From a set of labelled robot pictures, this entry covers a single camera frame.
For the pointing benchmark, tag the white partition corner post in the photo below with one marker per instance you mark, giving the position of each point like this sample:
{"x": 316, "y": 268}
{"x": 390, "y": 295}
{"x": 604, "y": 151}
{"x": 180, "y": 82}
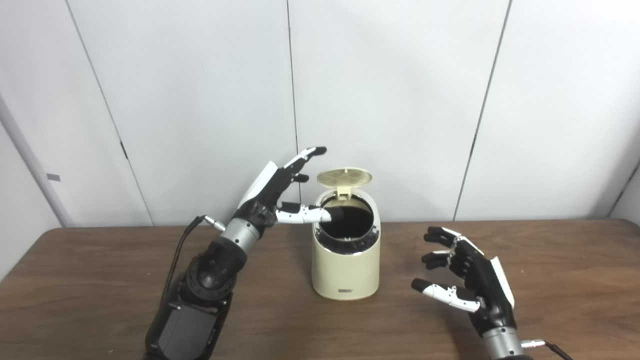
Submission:
{"x": 35, "y": 162}

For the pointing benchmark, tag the cream round bin lid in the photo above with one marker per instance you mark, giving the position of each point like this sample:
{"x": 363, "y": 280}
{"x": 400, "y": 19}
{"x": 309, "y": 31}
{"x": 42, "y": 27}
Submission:
{"x": 345, "y": 176}

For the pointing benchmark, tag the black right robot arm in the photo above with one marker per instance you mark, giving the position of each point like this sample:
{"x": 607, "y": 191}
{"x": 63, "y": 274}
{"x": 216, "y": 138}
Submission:
{"x": 502, "y": 345}

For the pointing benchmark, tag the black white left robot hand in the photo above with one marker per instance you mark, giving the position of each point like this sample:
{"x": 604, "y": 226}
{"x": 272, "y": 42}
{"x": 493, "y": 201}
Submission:
{"x": 265, "y": 192}

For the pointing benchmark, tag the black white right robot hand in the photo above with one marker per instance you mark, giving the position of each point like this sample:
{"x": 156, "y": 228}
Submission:
{"x": 487, "y": 290}

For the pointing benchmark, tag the cream-colored cylindrical bin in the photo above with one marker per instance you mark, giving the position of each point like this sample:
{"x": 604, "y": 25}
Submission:
{"x": 345, "y": 275}

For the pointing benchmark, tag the small grey wall tag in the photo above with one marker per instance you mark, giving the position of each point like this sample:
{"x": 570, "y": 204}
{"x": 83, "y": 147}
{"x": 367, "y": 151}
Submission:
{"x": 53, "y": 177}

